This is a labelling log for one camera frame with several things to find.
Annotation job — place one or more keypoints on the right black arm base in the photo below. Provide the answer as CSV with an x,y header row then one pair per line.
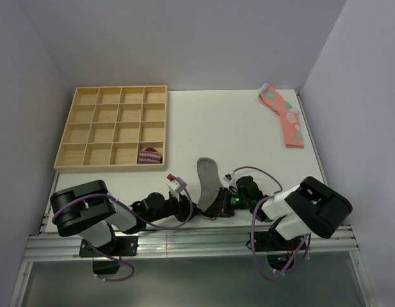
x,y
264,243

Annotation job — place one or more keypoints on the pink patterned sock pair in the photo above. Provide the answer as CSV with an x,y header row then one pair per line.
x,y
288,115

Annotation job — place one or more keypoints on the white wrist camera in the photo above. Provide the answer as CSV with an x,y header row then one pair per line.
x,y
176,186
229,177

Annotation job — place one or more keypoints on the wooden compartment tray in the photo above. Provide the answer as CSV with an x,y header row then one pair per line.
x,y
107,127

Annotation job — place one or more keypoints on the purple striped rolled sock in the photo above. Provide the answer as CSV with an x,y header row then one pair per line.
x,y
149,156

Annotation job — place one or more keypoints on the aluminium frame rail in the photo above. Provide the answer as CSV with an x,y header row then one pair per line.
x,y
205,242

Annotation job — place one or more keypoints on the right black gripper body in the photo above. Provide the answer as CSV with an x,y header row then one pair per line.
x,y
229,201

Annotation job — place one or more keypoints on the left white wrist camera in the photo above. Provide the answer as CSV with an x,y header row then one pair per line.
x,y
176,186

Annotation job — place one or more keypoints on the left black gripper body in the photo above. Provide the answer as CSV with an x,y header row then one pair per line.
x,y
172,206

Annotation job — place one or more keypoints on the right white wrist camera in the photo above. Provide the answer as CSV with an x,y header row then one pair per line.
x,y
229,177

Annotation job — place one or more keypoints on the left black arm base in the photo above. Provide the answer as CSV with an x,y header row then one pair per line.
x,y
118,248

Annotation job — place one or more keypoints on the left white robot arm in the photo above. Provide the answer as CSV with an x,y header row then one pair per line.
x,y
90,211

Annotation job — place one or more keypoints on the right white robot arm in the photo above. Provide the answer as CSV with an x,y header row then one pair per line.
x,y
309,207

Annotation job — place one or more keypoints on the grey sock with black stripes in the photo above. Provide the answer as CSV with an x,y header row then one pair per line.
x,y
210,183

